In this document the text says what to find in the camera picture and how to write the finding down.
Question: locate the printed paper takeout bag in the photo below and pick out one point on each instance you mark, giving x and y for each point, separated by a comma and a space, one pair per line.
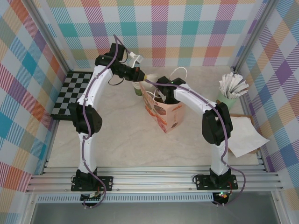
172, 116

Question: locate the white paper napkin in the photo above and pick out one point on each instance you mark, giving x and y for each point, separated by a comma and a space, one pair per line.
247, 140

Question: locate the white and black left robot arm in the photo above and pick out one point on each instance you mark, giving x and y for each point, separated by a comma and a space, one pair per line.
95, 86

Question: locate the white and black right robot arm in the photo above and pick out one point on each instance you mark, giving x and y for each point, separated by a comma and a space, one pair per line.
194, 98

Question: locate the stack of green paper cups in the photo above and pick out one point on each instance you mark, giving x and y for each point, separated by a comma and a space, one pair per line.
137, 89

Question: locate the mint green holder cup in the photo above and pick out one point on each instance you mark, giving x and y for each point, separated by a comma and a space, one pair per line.
227, 102

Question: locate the bundle of white wrapped sticks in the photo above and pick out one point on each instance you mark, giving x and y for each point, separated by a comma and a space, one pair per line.
233, 85

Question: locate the black and grey chessboard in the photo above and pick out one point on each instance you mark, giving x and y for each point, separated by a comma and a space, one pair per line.
63, 93

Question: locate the stack of white napkins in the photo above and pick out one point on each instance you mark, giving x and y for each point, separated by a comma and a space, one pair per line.
238, 118

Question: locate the brown cardboard tray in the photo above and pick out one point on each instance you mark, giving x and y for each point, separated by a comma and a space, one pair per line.
254, 151

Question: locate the small electronics board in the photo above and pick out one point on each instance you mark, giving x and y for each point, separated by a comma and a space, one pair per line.
222, 194
92, 197

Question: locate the aluminium corner post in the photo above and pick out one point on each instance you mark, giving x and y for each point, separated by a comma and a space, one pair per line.
253, 35
49, 35

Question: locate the aluminium rail frame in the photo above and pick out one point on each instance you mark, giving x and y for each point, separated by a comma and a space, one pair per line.
151, 180

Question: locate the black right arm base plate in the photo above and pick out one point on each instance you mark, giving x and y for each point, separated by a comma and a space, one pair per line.
203, 183

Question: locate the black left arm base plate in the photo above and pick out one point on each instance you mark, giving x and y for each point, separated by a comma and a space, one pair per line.
106, 183

